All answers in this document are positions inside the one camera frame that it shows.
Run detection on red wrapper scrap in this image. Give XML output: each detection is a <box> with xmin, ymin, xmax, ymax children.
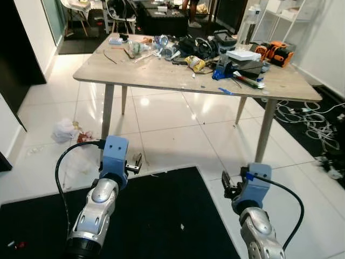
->
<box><xmin>77</xmin><ymin>128</ymin><xmax>95</xmax><ymax>144</ymax></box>

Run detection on black floor mat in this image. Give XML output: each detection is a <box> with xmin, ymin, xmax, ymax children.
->
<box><xmin>0</xmin><ymin>166</ymin><xmax>241</xmax><ymax>259</ymax></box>

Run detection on white crumpled plastic bag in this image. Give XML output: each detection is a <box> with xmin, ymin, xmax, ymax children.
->
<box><xmin>52</xmin><ymin>118</ymin><xmax>81</xmax><ymax>144</ymax></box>

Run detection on light wooden table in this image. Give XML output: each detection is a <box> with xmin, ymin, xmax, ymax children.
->
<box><xmin>73</xmin><ymin>33</ymin><xmax>323</xmax><ymax>163</ymax></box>

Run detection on red and green hand tool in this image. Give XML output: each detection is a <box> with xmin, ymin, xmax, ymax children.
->
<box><xmin>231</xmin><ymin>72</ymin><xmax>266</xmax><ymax>90</ymax></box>

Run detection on blue bench vise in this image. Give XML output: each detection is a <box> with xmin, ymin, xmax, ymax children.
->
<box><xmin>211</xmin><ymin>59</ymin><xmax>238</xmax><ymax>81</ymax></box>

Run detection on clear crumpled plastic bag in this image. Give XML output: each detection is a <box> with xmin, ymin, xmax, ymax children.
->
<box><xmin>125</xmin><ymin>35</ymin><xmax>182</xmax><ymax>61</ymax></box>

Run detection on yellow snack bag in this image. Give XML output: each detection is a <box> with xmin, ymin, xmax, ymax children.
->
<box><xmin>185</xmin><ymin>56</ymin><xmax>207</xmax><ymax>74</ymax></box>

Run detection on white flat box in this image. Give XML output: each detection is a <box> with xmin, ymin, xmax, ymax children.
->
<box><xmin>226</xmin><ymin>49</ymin><xmax>263</xmax><ymax>63</ymax></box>

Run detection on black rug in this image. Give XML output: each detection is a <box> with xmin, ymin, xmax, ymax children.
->
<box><xmin>252</xmin><ymin>84</ymin><xmax>345</xmax><ymax>169</ymax></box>

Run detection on orange and black tool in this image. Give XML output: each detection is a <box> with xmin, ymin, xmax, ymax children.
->
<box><xmin>256</xmin><ymin>41</ymin><xmax>295</xmax><ymax>69</ymax></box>

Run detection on black bench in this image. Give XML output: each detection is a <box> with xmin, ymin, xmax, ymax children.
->
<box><xmin>134</xmin><ymin>2</ymin><xmax>190</xmax><ymax>38</ymax></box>

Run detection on black tool case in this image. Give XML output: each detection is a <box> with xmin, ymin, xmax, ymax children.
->
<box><xmin>212</xmin><ymin>30</ymin><xmax>238</xmax><ymax>47</ymax></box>

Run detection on clear plastic bottle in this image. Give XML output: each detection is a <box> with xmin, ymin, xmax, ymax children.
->
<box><xmin>237</xmin><ymin>4</ymin><xmax>263</xmax><ymax>52</ymax></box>

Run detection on person's bare legs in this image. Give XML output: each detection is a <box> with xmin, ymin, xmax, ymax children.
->
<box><xmin>183</xmin><ymin>0</ymin><xmax>203</xmax><ymax>28</ymax></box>

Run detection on wooden legged chair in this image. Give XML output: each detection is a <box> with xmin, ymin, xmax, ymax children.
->
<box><xmin>59</xmin><ymin>0</ymin><xmax>93</xmax><ymax>36</ymax></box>

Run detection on white shelf unit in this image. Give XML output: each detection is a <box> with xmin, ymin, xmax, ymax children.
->
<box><xmin>250</xmin><ymin>0</ymin><xmax>325</xmax><ymax>45</ymax></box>

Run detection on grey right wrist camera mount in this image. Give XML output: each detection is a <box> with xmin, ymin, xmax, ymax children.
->
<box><xmin>232</xmin><ymin>163</ymin><xmax>272</xmax><ymax>214</ymax></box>

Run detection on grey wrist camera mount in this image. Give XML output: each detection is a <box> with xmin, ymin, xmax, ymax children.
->
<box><xmin>100</xmin><ymin>136</ymin><xmax>130</xmax><ymax>189</ymax></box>
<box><xmin>232</xmin><ymin>163</ymin><xmax>272</xmax><ymax>214</ymax></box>

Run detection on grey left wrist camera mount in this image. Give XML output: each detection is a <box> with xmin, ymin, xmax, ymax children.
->
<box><xmin>100</xmin><ymin>136</ymin><xmax>130</xmax><ymax>189</ymax></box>

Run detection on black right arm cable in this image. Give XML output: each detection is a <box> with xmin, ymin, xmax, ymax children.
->
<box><xmin>249</xmin><ymin>172</ymin><xmax>306</xmax><ymax>252</ymax></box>

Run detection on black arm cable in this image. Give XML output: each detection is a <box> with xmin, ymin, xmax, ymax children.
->
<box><xmin>54</xmin><ymin>140</ymin><xmax>106</xmax><ymax>238</ymax></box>
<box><xmin>249</xmin><ymin>172</ymin><xmax>306</xmax><ymax>252</ymax></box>

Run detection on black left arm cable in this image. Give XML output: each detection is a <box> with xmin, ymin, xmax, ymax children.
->
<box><xmin>54</xmin><ymin>140</ymin><xmax>106</xmax><ymax>238</ymax></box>

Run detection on white cable tangle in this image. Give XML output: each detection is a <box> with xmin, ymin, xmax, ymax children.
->
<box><xmin>274</xmin><ymin>99</ymin><xmax>345</xmax><ymax>158</ymax></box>

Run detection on black cable bundle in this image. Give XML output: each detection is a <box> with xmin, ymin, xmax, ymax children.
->
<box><xmin>177</xmin><ymin>36</ymin><xmax>219</xmax><ymax>60</ymax></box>

